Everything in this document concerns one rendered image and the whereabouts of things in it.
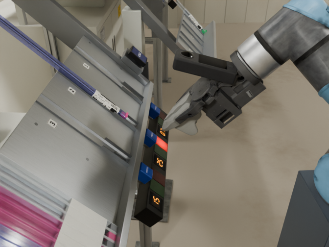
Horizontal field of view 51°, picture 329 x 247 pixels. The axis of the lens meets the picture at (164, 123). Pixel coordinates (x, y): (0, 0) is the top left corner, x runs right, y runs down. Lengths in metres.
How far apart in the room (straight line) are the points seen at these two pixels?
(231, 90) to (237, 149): 1.23
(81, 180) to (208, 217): 1.02
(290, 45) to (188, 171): 1.18
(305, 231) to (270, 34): 0.51
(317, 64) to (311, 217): 0.41
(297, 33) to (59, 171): 0.42
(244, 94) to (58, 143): 0.34
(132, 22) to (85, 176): 0.67
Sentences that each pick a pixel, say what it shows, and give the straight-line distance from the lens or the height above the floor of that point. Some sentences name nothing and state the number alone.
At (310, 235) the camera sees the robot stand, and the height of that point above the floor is 0.46.
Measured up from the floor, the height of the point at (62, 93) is 0.83.
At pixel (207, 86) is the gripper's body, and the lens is 0.63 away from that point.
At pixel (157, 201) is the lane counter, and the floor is 0.66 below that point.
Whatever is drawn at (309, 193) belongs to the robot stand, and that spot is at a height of 0.54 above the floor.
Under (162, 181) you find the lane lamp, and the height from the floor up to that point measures 0.65.
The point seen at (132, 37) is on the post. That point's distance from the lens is 1.13.
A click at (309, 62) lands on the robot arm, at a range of 0.60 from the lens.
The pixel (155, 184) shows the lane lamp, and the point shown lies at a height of 0.66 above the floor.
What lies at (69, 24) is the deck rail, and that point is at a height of 0.87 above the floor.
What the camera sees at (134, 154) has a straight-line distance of 0.62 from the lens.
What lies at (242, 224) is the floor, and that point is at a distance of 1.50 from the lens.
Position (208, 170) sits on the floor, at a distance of 1.71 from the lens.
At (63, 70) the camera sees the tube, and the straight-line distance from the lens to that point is 0.67.
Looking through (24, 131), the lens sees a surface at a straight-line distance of 0.53.
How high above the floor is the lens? 1.12
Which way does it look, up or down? 33 degrees down
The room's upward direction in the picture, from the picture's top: straight up
